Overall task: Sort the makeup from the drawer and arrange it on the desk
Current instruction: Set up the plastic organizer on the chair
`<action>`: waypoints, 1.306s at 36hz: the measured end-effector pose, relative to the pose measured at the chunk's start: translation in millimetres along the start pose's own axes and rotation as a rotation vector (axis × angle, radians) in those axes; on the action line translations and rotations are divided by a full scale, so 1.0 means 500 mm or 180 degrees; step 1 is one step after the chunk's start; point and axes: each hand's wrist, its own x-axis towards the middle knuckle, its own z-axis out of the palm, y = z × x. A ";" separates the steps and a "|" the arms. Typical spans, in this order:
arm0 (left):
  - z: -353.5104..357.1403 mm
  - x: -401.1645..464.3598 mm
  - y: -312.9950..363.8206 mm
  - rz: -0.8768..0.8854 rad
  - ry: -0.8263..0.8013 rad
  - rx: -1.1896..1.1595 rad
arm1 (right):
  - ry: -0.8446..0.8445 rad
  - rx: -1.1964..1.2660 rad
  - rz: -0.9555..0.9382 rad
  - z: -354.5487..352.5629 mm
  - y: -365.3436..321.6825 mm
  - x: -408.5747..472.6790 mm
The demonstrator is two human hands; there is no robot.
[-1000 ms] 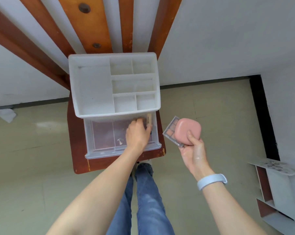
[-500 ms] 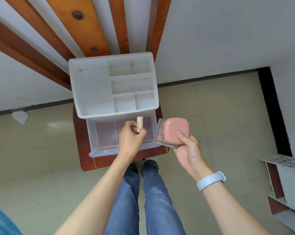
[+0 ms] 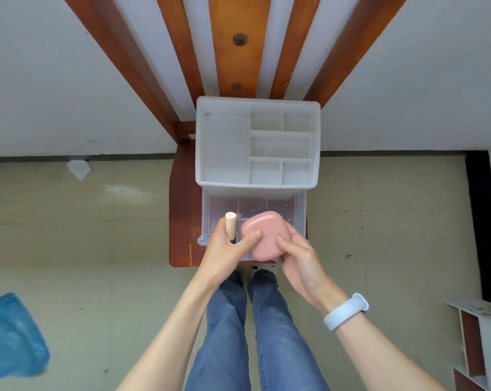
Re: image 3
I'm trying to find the person's blue jeans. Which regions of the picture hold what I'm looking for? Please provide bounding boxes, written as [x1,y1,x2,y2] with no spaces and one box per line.
[184,269,331,391]

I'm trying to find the white plastic organizer box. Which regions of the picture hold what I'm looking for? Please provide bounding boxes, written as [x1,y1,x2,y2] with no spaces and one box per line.
[195,96,321,198]

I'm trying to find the pink cushion compact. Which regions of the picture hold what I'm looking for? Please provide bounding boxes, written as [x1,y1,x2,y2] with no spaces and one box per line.
[240,210,292,262]

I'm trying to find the reddish brown wooden chair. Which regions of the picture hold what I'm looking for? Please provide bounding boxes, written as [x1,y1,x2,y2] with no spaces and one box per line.
[62,0,409,268]

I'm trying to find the person's left forearm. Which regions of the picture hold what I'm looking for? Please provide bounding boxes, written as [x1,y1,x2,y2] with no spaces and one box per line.
[117,276,226,391]

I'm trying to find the person's left hand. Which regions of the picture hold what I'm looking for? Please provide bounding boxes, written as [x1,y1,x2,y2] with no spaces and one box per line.
[198,217,263,292]

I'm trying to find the white smartwatch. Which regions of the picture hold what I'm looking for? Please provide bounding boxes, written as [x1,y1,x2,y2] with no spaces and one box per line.
[323,293,370,332]

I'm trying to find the crumpled white paper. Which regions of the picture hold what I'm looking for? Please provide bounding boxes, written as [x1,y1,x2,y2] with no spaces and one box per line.
[65,159,93,182]

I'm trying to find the blue plastic bag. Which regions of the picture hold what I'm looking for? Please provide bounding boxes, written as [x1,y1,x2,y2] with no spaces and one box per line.
[0,293,50,379]

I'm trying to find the white brown shelf unit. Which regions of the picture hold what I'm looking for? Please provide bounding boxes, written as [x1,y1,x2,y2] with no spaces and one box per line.
[445,299,491,391]

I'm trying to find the person's right hand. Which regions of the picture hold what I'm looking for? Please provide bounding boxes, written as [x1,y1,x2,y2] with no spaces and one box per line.
[274,223,349,316]

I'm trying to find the person's right forearm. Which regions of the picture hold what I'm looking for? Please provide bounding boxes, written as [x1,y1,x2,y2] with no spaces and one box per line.
[334,317,446,391]

